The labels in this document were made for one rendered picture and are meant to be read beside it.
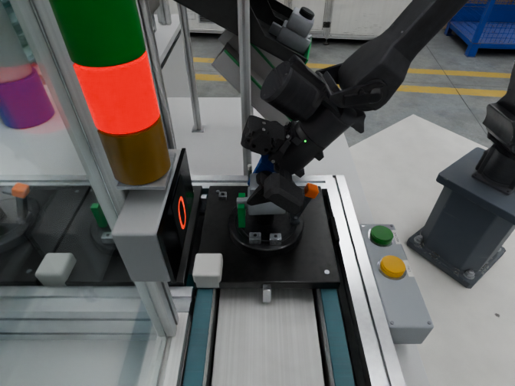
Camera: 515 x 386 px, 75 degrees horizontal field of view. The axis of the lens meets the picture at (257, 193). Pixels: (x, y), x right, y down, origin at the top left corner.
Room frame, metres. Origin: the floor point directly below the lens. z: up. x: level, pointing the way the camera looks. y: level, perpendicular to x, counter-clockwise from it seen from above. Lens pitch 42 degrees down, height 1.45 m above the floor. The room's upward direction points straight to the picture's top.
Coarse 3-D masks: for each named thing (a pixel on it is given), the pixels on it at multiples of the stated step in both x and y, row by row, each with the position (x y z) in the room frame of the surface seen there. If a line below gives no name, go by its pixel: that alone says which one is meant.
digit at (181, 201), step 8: (176, 192) 0.23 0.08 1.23; (184, 192) 0.26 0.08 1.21; (176, 200) 0.23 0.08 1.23; (184, 200) 0.25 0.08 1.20; (176, 208) 0.22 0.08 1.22; (184, 208) 0.25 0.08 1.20; (176, 216) 0.22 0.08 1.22; (184, 216) 0.24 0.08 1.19; (176, 224) 0.21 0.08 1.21; (184, 224) 0.24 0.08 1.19; (184, 232) 0.23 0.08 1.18
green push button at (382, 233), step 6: (372, 228) 0.42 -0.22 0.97; (378, 228) 0.42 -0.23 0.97; (384, 228) 0.42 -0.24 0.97; (372, 234) 0.41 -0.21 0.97; (378, 234) 0.41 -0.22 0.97; (384, 234) 0.41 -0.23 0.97; (390, 234) 0.41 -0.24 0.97; (378, 240) 0.39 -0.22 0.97; (384, 240) 0.39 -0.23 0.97; (390, 240) 0.39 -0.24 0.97
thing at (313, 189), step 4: (308, 184) 0.43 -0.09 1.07; (312, 184) 0.43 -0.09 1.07; (304, 188) 0.43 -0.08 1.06; (308, 188) 0.42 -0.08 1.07; (312, 188) 0.42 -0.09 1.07; (316, 188) 0.42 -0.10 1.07; (304, 192) 0.42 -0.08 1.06; (308, 192) 0.42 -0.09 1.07; (312, 192) 0.42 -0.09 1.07; (316, 192) 0.42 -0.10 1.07; (304, 196) 0.42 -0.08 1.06; (308, 196) 0.42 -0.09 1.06; (312, 196) 0.42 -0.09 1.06; (316, 196) 0.42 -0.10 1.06; (304, 200) 0.42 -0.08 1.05; (308, 200) 0.42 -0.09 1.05; (304, 204) 0.42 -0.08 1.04; (304, 208) 0.42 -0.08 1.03; (300, 212) 0.42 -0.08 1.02; (292, 216) 0.42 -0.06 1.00; (296, 216) 0.42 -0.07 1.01
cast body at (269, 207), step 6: (252, 174) 0.44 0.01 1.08; (258, 174) 0.43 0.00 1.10; (270, 174) 0.43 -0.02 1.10; (252, 180) 0.43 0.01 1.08; (258, 180) 0.42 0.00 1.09; (252, 186) 0.41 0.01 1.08; (252, 192) 0.40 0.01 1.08; (240, 198) 0.43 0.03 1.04; (246, 198) 0.43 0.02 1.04; (246, 204) 0.42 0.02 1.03; (258, 204) 0.40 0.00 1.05; (264, 204) 0.40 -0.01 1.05; (270, 204) 0.40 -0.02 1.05; (252, 210) 0.40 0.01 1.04; (258, 210) 0.40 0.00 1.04; (264, 210) 0.40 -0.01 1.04; (270, 210) 0.40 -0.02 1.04; (276, 210) 0.40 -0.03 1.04; (282, 210) 0.40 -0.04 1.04
